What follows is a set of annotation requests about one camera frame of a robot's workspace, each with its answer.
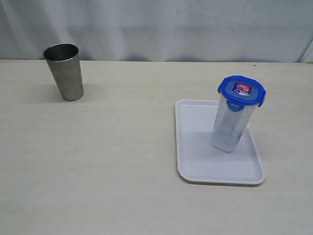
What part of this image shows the white plastic tray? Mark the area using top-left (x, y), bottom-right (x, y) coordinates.
top-left (175, 99), bottom-right (266, 187)

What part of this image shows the blue container lid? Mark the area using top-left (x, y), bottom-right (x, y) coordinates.
top-left (218, 75), bottom-right (266, 112)

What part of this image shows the stainless steel cup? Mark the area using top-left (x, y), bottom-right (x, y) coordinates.
top-left (43, 44), bottom-right (84, 101)

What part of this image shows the clear plastic container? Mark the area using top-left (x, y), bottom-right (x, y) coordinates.
top-left (211, 95), bottom-right (257, 153)

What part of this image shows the white backdrop cloth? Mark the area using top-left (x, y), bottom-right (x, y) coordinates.
top-left (0, 0), bottom-right (313, 63)

